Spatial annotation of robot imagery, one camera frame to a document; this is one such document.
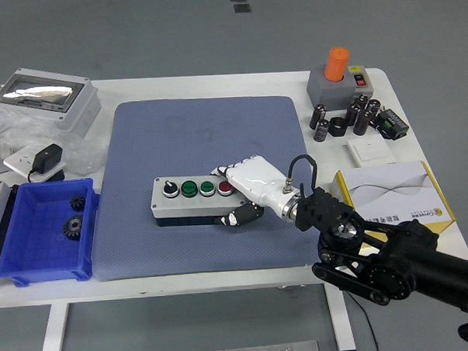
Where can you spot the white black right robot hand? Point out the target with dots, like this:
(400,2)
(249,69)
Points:
(257,180)

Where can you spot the grey four-button control box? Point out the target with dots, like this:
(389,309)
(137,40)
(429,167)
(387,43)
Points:
(192,208)

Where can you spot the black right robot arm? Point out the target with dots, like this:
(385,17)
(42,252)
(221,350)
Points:
(397,269)

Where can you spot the black cylindrical capacitor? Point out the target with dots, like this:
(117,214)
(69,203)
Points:
(362,122)
(317,117)
(361,101)
(372,108)
(321,131)
(352,115)

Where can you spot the grey-blue table mat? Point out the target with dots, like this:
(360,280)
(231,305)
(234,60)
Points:
(158,140)

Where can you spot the grey block holder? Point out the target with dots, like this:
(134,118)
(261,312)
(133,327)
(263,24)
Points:
(323,94)

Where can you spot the white yellow cardboard box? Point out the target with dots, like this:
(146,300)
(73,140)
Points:
(394,192)

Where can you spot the orange cylinder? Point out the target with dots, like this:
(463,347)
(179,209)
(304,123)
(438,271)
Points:
(336,64)

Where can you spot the black module with green terminal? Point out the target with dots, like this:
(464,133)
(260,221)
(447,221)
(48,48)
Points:
(393,124)

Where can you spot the white table leg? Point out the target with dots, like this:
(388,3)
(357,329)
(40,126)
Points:
(341,326)
(52,339)

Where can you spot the clear plastic bag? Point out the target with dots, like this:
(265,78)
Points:
(81,151)

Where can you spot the small black gear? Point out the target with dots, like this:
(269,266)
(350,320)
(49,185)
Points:
(77,203)

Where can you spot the large black gear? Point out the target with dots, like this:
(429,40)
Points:
(73,228)

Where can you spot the black power adapter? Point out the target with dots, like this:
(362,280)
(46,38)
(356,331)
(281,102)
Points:
(47,158)

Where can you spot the blue plastic bin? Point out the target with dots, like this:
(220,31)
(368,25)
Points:
(35,254)

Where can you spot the white wall switch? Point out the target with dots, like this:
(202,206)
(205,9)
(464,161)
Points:
(372,151)

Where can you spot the white red-black switch box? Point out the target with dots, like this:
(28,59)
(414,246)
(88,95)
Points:
(360,82)

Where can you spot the grey enclosure with clear window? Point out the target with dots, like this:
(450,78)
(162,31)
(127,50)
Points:
(72,112)

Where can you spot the white wall socket plate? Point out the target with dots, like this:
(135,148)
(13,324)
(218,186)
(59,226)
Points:
(17,159)

